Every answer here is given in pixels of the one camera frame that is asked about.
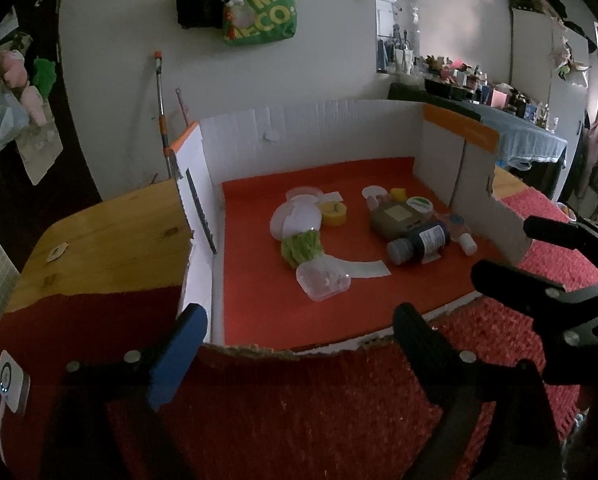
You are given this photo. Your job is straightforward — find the thin pink stick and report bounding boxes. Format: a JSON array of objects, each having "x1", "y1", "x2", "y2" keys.
[{"x1": 175, "y1": 87, "x2": 190, "y2": 126}]

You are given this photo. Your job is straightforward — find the table with blue cloth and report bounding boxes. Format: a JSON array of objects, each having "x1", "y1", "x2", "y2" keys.
[{"x1": 389, "y1": 82, "x2": 568, "y2": 171}]

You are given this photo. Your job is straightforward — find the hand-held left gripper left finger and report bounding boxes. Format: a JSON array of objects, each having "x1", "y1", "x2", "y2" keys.
[{"x1": 39, "y1": 302, "x2": 208, "y2": 480}]

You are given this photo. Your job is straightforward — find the pink plush toy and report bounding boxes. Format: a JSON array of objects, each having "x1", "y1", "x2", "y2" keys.
[{"x1": 0, "y1": 50, "x2": 47, "y2": 126}]

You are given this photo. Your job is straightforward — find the white wardrobe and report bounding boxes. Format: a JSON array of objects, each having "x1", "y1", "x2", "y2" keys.
[{"x1": 509, "y1": 0, "x2": 598, "y2": 201}]

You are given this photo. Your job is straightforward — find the yellow round lid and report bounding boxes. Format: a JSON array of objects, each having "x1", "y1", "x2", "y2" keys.
[{"x1": 319, "y1": 201, "x2": 348, "y2": 226}]

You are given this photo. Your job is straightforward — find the red knitted blanket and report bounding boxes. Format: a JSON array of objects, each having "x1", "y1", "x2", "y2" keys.
[{"x1": 0, "y1": 182, "x2": 598, "y2": 480}]

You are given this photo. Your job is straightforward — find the wall mirror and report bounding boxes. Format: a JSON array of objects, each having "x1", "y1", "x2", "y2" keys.
[{"x1": 374, "y1": 0, "x2": 420, "y2": 75}]

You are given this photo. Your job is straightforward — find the white square charger device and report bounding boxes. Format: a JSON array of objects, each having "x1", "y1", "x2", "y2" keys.
[{"x1": 0, "y1": 350, "x2": 31, "y2": 415}]

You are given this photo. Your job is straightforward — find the small clear bottle white cap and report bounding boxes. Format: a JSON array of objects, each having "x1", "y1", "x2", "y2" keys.
[{"x1": 441, "y1": 214, "x2": 478, "y2": 257}]

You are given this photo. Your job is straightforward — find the clear plastic bag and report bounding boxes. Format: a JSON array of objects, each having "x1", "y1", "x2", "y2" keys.
[{"x1": 0, "y1": 90, "x2": 30, "y2": 151}]

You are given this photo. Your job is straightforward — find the small clear plastic box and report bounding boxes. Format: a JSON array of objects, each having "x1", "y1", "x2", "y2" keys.
[{"x1": 296, "y1": 257, "x2": 350, "y2": 302}]

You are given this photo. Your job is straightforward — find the clear round plastic lid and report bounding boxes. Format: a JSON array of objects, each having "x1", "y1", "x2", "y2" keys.
[{"x1": 286, "y1": 186, "x2": 324, "y2": 205}]

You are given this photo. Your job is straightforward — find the green plush toy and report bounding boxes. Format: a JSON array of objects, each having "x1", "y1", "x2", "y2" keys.
[{"x1": 33, "y1": 57, "x2": 57, "y2": 98}]

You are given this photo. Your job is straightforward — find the orange cardboard box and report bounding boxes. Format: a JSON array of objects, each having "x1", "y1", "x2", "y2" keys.
[{"x1": 168, "y1": 100, "x2": 534, "y2": 358}]

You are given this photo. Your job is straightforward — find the mop handle with orange grip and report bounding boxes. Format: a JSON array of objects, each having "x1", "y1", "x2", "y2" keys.
[{"x1": 154, "y1": 51, "x2": 176, "y2": 181}]

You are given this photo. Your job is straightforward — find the white charger cable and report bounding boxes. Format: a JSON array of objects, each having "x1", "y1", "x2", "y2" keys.
[{"x1": 0, "y1": 395, "x2": 10, "y2": 463}]

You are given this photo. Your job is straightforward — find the dark blue bottle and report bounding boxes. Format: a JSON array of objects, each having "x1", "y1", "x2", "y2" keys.
[{"x1": 386, "y1": 221, "x2": 451, "y2": 266}]

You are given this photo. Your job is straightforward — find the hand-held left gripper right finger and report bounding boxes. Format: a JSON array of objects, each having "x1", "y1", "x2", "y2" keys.
[{"x1": 393, "y1": 302, "x2": 562, "y2": 480}]

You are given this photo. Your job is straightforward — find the hanging white paper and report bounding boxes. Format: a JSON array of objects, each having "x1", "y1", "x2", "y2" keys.
[{"x1": 19, "y1": 125, "x2": 64, "y2": 186}]

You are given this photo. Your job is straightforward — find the white oval case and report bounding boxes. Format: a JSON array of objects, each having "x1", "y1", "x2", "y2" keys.
[{"x1": 270, "y1": 197, "x2": 324, "y2": 238}]

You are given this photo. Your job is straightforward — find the cluster of toiletries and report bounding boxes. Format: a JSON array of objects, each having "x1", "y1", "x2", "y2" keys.
[{"x1": 419, "y1": 52, "x2": 560, "y2": 126}]

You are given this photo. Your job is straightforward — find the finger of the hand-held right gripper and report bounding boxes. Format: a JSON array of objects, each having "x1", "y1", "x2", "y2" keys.
[
  {"x1": 523, "y1": 215, "x2": 598, "y2": 266},
  {"x1": 471, "y1": 259, "x2": 598, "y2": 386}
]

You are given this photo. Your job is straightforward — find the green tote bag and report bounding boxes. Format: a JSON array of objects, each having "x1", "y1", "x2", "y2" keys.
[{"x1": 222, "y1": 0, "x2": 298, "y2": 47}]

